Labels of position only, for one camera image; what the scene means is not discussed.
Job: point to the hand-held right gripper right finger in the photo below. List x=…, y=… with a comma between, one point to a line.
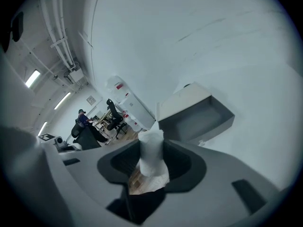
x=213, y=174

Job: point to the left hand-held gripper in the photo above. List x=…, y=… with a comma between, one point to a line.
x=59, y=141

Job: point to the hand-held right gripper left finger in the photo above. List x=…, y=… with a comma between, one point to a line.
x=90, y=174

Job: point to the grey box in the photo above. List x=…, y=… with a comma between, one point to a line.
x=189, y=117

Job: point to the small white item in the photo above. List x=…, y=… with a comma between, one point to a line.
x=151, y=155

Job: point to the white ceiling junction box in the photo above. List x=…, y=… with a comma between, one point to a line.
x=75, y=75

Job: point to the ceiling light panel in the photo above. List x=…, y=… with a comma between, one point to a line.
x=42, y=128
x=32, y=78
x=62, y=100

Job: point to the black office chair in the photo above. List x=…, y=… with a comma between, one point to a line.
x=82, y=136
x=114, y=119

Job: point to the wooden desk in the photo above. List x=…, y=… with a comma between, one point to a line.
x=103, y=118

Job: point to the large white wrapped appliance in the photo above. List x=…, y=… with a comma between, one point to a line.
x=132, y=105

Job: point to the white ceiling pipes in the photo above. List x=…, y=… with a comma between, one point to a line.
x=56, y=32

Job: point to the framed wall sign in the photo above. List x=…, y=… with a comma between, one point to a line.
x=91, y=100

